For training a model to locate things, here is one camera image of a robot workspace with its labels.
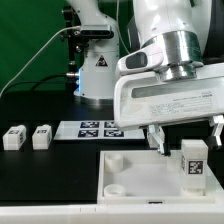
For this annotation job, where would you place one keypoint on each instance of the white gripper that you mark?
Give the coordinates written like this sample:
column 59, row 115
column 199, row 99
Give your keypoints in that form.
column 142, row 99

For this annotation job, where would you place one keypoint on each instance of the white square tabletop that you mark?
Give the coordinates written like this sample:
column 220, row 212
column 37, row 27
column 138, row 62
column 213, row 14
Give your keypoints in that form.
column 145, row 177

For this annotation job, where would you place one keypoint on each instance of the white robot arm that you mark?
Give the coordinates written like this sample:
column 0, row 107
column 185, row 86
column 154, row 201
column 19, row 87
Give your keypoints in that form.
column 164, row 81

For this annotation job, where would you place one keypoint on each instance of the white obstacle fence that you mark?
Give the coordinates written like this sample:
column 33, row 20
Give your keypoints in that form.
column 201, row 213

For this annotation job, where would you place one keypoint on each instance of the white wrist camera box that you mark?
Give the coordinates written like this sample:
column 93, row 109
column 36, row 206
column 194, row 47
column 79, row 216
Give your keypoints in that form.
column 147, row 58

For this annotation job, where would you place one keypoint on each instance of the white marker base plate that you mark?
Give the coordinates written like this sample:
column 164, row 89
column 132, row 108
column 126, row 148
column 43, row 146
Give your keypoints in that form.
column 94, row 130

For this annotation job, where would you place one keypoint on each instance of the black camera on stand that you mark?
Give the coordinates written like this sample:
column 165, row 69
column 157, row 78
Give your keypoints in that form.
column 78, row 37

